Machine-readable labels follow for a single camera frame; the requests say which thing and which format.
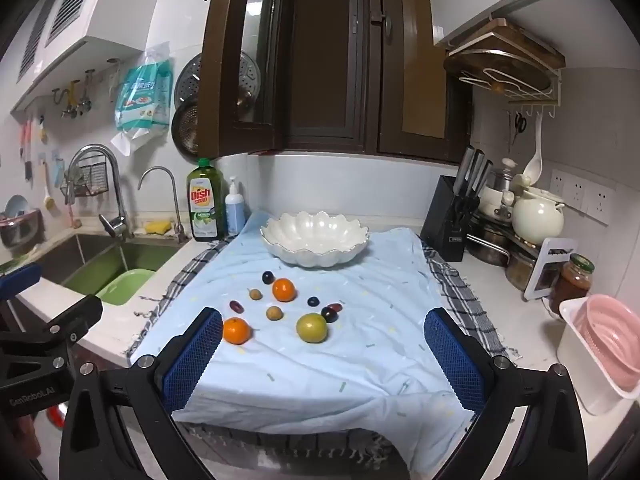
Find red handled utensil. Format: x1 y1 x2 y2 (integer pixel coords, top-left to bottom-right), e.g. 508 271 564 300
19 120 33 181

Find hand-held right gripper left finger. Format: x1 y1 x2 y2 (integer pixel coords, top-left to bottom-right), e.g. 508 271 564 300
59 307 223 480

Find white scalloped bowl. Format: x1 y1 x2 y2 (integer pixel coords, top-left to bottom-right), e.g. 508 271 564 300
260 211 370 268

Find hanging plastic bag pack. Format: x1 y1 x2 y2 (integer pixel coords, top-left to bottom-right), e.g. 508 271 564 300
111 42 173 156

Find cream ceramic pot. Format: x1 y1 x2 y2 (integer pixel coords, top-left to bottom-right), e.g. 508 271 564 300
511 187 567 244

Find pink colander in white bin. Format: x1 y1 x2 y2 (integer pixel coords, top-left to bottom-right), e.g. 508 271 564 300
557 297 640 416

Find brown window frame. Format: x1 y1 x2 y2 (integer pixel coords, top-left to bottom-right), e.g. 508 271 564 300
280 0 473 163

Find light blue cloth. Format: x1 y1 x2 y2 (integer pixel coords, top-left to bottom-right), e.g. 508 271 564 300
131 210 506 476

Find dark metal strainer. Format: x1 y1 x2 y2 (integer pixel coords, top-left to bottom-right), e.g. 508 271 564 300
171 100 201 162

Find white blue pump bottle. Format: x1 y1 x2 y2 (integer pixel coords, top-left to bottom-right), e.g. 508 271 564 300
225 176 246 236

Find white wire wall rack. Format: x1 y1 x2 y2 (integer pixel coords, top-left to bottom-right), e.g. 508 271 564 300
447 17 566 118

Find black knife block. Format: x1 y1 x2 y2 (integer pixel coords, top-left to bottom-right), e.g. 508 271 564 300
420 175 473 262

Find white slicer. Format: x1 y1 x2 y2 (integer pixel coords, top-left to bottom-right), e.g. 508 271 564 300
522 237 578 302

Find brown open window sash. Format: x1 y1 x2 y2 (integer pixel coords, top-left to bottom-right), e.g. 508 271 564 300
198 0 296 158

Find green plastic basin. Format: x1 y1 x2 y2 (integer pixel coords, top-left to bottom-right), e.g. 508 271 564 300
95 268 157 307

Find yellow dish brush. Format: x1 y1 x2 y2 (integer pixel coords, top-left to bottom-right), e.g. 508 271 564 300
40 160 56 211

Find green mandarin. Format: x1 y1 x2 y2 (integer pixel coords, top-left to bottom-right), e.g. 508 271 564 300
296 313 329 344

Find steel steamer plate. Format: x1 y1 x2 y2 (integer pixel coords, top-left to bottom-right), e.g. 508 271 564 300
175 51 262 111

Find grey checked cloth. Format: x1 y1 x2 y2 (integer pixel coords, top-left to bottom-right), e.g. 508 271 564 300
125 237 521 480

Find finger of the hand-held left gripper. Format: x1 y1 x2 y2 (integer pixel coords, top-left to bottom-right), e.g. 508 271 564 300
0 293 104 361
0 263 43 306

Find sink side dish rack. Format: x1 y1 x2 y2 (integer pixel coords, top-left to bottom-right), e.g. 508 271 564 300
0 207 43 250

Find steel sink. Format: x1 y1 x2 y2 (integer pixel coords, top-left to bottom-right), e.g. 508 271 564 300
0 230 191 311

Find glass sauce jar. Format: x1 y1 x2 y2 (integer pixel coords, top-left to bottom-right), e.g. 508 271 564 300
550 254 596 313

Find black wire basket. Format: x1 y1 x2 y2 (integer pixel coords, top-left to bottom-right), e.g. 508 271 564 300
60 154 111 198

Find wall hooks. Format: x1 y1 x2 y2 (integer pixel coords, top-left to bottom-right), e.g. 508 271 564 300
52 80 94 118

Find large steel faucet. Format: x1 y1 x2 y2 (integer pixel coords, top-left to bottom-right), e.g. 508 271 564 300
65 144 132 240

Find wooden cutting board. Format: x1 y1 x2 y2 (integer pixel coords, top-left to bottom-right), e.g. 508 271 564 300
442 20 556 95

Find steel pot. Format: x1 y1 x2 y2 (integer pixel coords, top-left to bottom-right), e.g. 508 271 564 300
505 245 546 291
465 217 513 267

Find black handled knife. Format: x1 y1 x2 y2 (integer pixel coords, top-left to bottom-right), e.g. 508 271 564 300
467 149 486 196
475 160 495 197
457 146 476 196

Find white vented wall cabinet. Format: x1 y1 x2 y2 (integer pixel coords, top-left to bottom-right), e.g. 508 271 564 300
0 0 156 111

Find white lidded pot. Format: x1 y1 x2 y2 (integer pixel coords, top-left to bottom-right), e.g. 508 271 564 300
477 157 517 221

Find small gooseneck faucet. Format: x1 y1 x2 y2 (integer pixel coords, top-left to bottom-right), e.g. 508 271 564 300
137 166 188 243

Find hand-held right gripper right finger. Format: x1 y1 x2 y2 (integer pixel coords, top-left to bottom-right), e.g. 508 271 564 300
423 307 588 480

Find white wall outlet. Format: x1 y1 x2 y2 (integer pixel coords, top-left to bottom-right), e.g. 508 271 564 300
550 169 586 211
582 182 616 226

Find white ladle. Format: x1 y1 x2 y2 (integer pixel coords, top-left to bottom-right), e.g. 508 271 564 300
515 115 546 186

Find green dish soap bottle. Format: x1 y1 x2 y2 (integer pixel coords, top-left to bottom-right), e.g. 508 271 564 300
186 158 227 243

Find black handled kitchen shears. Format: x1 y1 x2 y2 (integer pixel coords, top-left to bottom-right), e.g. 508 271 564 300
452 194 479 227

